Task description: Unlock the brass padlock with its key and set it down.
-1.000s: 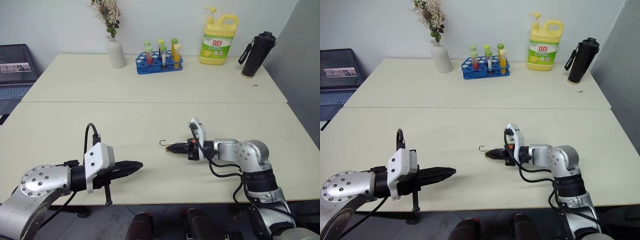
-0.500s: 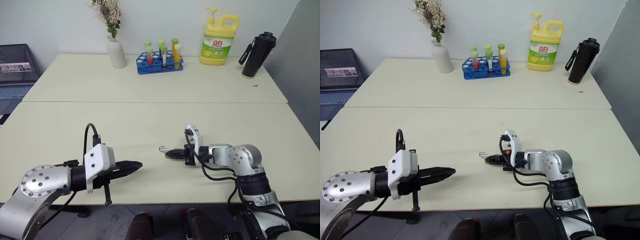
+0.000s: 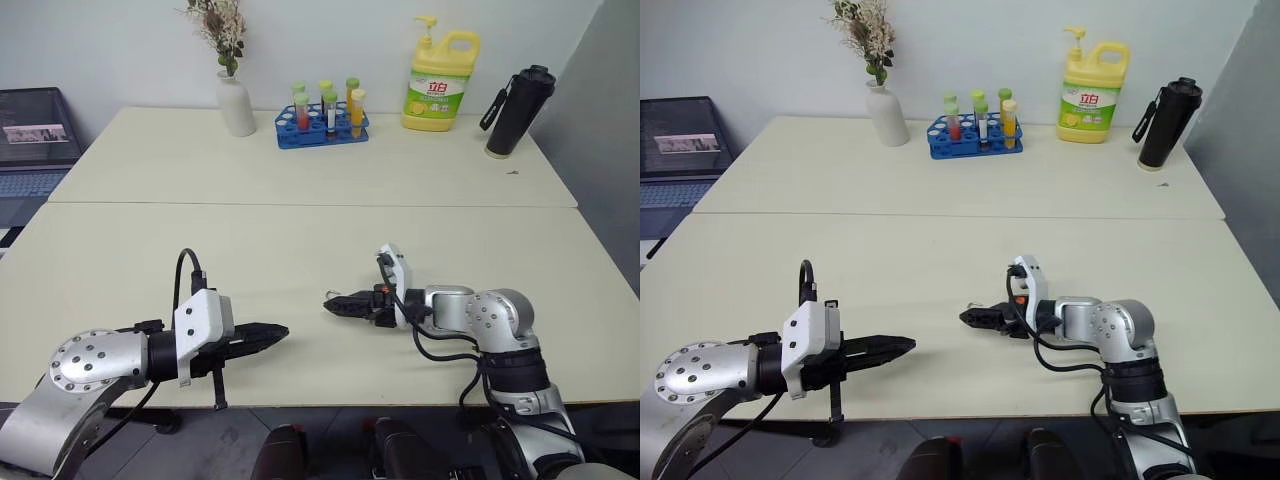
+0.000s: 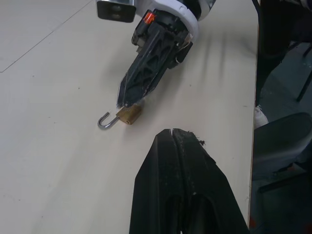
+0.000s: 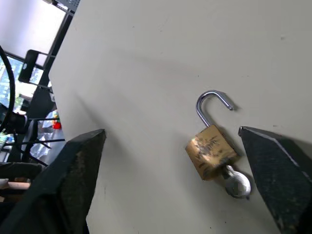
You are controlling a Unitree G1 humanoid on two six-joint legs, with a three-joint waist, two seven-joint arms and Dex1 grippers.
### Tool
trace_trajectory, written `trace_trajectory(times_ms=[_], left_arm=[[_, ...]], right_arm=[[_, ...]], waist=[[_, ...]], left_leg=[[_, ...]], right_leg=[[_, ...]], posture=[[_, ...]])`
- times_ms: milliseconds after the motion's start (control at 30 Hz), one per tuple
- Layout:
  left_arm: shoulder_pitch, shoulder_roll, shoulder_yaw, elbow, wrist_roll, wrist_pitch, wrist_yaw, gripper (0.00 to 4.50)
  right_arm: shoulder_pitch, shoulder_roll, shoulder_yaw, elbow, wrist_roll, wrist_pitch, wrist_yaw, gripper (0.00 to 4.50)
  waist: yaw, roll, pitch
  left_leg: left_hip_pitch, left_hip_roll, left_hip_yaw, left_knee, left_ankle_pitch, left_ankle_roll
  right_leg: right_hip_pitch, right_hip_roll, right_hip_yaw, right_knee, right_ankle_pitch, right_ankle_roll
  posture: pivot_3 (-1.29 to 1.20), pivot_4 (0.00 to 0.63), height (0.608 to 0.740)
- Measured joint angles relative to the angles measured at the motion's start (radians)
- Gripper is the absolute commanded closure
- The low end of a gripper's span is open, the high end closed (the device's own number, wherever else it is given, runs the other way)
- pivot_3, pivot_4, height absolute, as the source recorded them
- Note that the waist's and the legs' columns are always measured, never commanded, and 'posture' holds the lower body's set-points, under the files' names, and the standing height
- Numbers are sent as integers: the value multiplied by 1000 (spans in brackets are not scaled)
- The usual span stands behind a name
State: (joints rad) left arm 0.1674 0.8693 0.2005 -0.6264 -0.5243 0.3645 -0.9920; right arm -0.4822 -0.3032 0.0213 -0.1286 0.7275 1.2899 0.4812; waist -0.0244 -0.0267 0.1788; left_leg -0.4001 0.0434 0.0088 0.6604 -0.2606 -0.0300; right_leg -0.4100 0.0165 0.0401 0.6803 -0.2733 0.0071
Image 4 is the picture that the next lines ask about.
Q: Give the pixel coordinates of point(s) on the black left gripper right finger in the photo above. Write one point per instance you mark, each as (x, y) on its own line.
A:
(207, 185)

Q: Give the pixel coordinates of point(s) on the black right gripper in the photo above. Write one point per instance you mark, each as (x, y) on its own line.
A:
(168, 25)

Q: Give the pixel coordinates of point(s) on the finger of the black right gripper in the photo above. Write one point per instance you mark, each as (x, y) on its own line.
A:
(121, 95)

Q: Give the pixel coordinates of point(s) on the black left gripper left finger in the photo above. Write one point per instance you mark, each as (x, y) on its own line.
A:
(156, 190)

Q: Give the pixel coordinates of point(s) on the brass padlock with silver shackle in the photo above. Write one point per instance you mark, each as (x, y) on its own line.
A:
(129, 115)

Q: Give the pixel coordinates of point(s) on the black chair with curved seat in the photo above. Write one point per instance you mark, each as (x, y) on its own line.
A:
(280, 143)

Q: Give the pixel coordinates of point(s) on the white lumpy object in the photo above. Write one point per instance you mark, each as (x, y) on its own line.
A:
(260, 118)

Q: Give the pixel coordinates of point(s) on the dark chair with metal legs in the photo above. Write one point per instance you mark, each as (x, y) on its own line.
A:
(275, 26)

